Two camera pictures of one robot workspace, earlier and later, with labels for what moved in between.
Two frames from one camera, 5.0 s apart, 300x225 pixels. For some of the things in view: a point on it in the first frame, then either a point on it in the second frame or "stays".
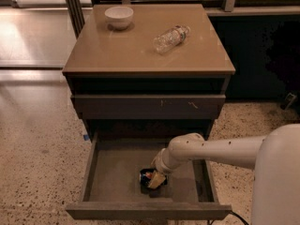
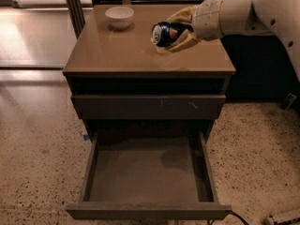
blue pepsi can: x=145 y=176 -> x=164 y=33
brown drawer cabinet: x=147 y=69 stays
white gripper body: x=158 y=165 -> x=206 y=19
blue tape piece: x=86 y=137 stays
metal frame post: x=72 y=1 stays
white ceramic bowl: x=119 y=17 stays
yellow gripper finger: x=157 y=179 -> x=187 y=14
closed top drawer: x=149 y=106 stays
